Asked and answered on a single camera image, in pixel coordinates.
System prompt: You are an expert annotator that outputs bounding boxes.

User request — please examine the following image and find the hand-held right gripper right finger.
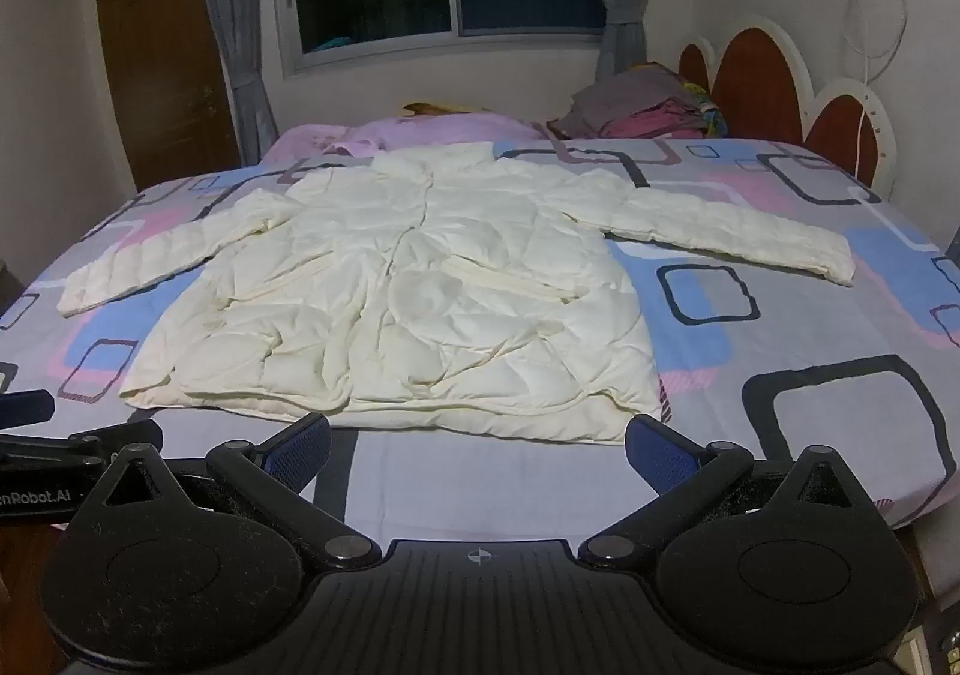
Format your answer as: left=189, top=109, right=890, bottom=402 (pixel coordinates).
left=576, top=415, right=865, bottom=568

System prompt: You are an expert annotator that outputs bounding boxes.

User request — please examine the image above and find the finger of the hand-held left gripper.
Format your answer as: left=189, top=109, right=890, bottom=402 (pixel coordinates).
left=0, top=388, right=58, bottom=431
left=0, top=418, right=165, bottom=472

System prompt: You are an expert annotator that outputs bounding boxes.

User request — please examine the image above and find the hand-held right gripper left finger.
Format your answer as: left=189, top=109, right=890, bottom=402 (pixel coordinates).
left=96, top=412, right=382, bottom=568

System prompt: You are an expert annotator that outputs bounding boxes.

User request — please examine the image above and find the white puffer jacket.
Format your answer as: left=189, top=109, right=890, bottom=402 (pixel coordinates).
left=58, top=142, right=857, bottom=447

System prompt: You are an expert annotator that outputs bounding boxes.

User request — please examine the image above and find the pile of folded clothes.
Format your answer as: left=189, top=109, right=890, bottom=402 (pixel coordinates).
left=547, top=61, right=727, bottom=140

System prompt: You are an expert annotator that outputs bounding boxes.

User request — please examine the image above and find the patterned bed sheet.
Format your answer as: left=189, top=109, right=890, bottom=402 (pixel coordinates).
left=0, top=136, right=960, bottom=541

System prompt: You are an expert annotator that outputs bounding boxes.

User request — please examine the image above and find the brown wooden door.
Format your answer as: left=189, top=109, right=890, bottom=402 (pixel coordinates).
left=93, top=0, right=241, bottom=192

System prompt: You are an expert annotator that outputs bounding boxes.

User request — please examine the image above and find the scalloped red white headboard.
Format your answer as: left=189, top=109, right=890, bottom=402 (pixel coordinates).
left=677, top=13, right=897, bottom=200

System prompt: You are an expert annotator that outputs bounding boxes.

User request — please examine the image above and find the white charging cable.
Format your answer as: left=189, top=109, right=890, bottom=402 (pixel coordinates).
left=838, top=0, right=910, bottom=175

